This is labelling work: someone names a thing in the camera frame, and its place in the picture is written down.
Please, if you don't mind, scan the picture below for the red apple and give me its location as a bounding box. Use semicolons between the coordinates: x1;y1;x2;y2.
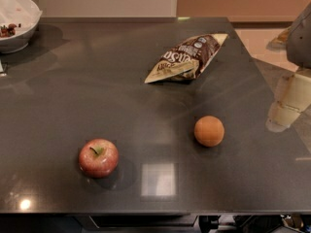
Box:
78;139;119;179

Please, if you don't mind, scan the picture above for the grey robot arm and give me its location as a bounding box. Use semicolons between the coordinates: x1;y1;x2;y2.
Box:
265;4;311;133

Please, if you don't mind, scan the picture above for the orange fruit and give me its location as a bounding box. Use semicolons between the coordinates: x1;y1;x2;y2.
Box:
194;116;225;147

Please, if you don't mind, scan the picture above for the white bowl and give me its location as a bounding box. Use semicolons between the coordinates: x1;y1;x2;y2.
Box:
0;0;42;53

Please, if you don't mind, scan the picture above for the brown chip bag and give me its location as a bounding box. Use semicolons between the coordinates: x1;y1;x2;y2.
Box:
145;33;227;83

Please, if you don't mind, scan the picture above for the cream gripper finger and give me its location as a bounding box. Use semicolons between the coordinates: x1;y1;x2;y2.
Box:
265;68;311;133

